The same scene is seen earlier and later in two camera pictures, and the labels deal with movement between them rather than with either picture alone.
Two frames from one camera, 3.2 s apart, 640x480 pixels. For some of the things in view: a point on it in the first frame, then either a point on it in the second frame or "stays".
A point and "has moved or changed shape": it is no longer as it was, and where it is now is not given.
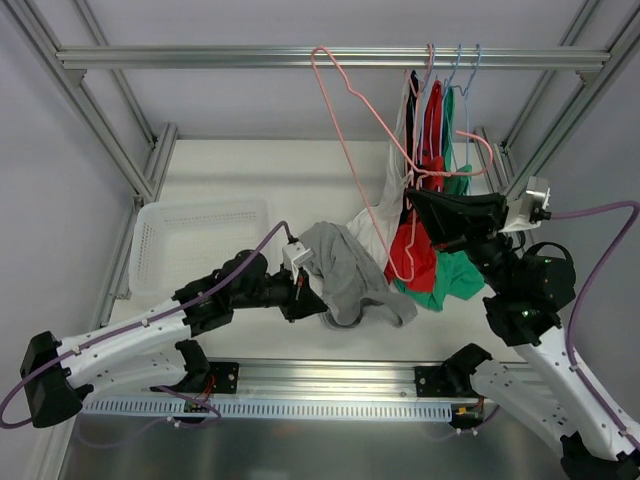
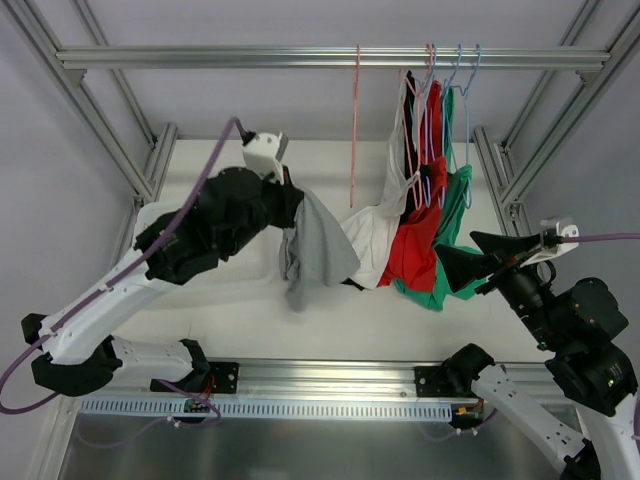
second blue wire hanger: (466, 107) stays
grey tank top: (347, 276) has moved or changed shape
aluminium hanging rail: (76, 58) stays
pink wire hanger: (364, 190) to (355, 117)
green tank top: (458, 275) stays
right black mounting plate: (428, 385) stays
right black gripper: (493, 220) to (498, 273)
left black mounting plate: (226, 376) stays
